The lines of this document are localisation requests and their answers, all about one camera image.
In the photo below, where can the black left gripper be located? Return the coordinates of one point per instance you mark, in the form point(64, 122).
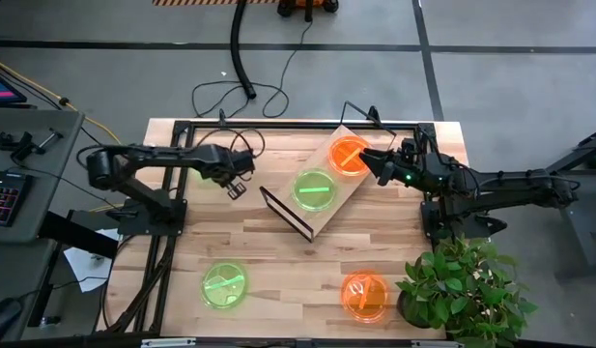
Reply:
point(235, 164)

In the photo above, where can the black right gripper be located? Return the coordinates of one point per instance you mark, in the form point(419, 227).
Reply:
point(406, 164)

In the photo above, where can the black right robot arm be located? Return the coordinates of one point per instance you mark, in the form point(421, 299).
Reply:
point(495, 188)

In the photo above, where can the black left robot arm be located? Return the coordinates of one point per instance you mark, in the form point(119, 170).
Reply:
point(148, 162)

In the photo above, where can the green leafy plant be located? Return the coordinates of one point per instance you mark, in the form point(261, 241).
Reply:
point(464, 285)

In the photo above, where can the black plant pot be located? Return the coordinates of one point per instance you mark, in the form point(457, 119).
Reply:
point(409, 316)

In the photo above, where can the black flat panel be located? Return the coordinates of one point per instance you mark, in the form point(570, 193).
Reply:
point(75, 234)

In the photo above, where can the white paper sheet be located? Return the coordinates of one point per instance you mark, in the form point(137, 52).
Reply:
point(87, 268)

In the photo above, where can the orange and black cart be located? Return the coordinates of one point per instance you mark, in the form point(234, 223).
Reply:
point(307, 6)

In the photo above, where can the grey side desk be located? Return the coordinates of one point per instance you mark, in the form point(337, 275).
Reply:
point(51, 193)

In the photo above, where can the yellow black hazard tape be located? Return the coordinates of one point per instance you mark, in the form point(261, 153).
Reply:
point(206, 2)

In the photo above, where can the dark metal stand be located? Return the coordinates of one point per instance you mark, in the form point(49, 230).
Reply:
point(582, 150)

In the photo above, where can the black clamp tool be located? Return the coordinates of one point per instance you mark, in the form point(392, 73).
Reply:
point(22, 145)

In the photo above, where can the backlit black keyboard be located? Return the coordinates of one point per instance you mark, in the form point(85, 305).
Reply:
point(5, 198)

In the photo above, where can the computer monitor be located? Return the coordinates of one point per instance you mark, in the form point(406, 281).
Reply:
point(0, 89)

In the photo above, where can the black computer mouse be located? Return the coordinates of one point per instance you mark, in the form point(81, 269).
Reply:
point(3, 316)

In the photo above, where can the black metal table frame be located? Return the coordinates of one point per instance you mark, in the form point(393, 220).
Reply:
point(302, 125)

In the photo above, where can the silver metal bracket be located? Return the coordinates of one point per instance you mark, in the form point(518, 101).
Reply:
point(168, 342)
point(437, 344)

